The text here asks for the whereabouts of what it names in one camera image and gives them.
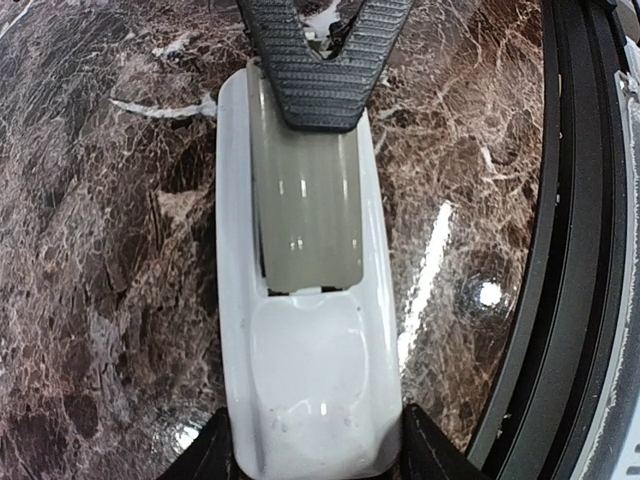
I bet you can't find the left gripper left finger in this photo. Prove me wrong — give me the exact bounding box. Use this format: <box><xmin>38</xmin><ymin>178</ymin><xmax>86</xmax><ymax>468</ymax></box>
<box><xmin>164</xmin><ymin>407</ymin><xmax>241</xmax><ymax>480</ymax></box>

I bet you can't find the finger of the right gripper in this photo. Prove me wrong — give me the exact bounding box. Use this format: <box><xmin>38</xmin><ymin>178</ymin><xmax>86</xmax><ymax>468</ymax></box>
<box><xmin>238</xmin><ymin>1</ymin><xmax>413</xmax><ymax>133</ymax></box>

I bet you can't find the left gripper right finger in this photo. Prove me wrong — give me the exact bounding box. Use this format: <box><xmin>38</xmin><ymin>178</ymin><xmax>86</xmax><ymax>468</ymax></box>
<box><xmin>387</xmin><ymin>403</ymin><xmax>488</xmax><ymax>480</ymax></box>

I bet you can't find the grey battery cover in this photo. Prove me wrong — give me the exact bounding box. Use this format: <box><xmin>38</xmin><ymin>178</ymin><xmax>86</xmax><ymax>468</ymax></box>
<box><xmin>247</xmin><ymin>61</ymin><xmax>363</xmax><ymax>294</ymax></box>

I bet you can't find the white remote control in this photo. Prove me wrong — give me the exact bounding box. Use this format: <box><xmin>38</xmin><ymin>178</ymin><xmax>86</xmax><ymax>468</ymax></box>
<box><xmin>216</xmin><ymin>65</ymin><xmax>402</xmax><ymax>479</ymax></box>

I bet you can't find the black front rail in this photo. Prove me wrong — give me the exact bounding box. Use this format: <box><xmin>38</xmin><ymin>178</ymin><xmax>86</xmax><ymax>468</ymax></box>
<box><xmin>466</xmin><ymin>1</ymin><xmax>630</xmax><ymax>479</ymax></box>

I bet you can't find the white slotted cable duct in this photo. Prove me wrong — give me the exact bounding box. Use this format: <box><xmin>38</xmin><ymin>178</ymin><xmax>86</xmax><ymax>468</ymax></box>
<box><xmin>611</xmin><ymin>74</ymin><xmax>639</xmax><ymax>479</ymax></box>

